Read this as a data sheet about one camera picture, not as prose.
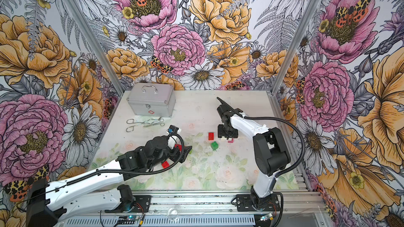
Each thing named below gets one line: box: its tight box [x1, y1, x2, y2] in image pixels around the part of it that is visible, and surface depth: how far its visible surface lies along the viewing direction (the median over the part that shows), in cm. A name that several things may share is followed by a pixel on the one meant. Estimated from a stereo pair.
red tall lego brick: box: [208, 132, 215, 141], surface depth 98 cm
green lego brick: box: [210, 140, 219, 151], surface depth 93 cm
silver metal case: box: [126, 82, 176, 118], surface depth 101 cm
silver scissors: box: [143, 118, 165, 127], surface depth 107 cm
